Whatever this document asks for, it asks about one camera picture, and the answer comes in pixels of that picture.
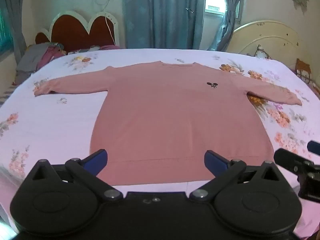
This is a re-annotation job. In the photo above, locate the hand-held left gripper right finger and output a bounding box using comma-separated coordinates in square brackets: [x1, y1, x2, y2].
[189, 150, 292, 203]

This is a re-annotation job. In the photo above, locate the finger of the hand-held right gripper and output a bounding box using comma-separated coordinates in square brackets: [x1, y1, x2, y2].
[307, 141, 320, 154]
[274, 149, 315, 178]

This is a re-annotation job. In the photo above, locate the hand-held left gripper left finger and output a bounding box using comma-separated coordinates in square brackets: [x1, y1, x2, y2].
[26, 149, 123, 203]

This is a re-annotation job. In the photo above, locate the pink long-sleeved sweater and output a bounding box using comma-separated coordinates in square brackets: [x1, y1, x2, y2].
[34, 60, 303, 187]

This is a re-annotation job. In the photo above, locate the pile of clothes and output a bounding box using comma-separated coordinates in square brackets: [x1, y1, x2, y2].
[14, 42, 68, 85]

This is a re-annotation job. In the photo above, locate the floral white bed sheet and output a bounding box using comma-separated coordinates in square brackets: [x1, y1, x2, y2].
[0, 47, 320, 240]

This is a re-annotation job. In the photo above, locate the orange patterned cloth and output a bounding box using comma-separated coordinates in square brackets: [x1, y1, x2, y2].
[295, 58, 313, 84]

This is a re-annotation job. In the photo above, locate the pale patterned cloth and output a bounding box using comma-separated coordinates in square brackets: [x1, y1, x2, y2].
[254, 44, 272, 60]

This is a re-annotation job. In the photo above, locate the patterned white cloth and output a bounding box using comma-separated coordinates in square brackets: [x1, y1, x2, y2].
[67, 46, 101, 55]

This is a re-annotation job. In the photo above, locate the magenta pillow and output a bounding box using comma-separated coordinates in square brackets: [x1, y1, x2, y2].
[100, 44, 120, 52]

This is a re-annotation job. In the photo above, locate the cream arched headboard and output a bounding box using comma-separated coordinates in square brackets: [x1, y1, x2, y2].
[226, 20, 300, 62]

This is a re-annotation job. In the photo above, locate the red heart-shaped headboard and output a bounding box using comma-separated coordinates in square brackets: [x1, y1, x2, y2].
[35, 10, 118, 53]

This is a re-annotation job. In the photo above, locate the tied blue curtain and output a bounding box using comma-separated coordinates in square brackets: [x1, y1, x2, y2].
[214, 0, 248, 53]

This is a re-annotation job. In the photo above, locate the wide blue curtain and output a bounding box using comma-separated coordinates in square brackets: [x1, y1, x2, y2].
[122, 0, 208, 50]

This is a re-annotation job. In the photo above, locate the grey-blue curtain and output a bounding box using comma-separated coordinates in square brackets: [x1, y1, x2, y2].
[2, 0, 33, 64]

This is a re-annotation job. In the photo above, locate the white cable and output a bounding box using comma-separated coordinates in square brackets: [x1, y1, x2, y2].
[94, 0, 118, 46]

